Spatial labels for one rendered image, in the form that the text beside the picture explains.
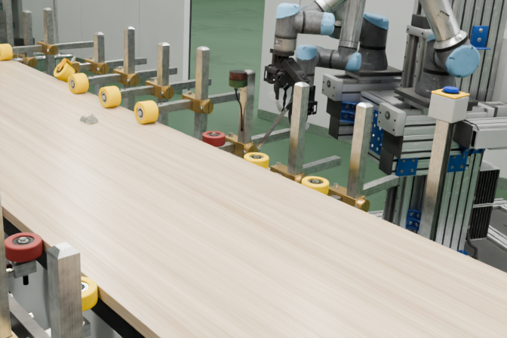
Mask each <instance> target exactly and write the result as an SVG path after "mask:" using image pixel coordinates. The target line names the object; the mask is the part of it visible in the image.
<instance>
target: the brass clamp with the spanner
mask: <svg viewBox="0 0 507 338"><path fill-rule="evenodd" d="M225 142H231V143H234V152H231V153H233V154H235V155H238V156H240V157H242V158H243V157H244V155H246V154H248V153H251V152H257V147H256V146H255V145H254V142H250V143H245V144H243V143H240V142H238V136H236V135H234V134H233V137H228V135H227V136H226V139H225Z"/></svg>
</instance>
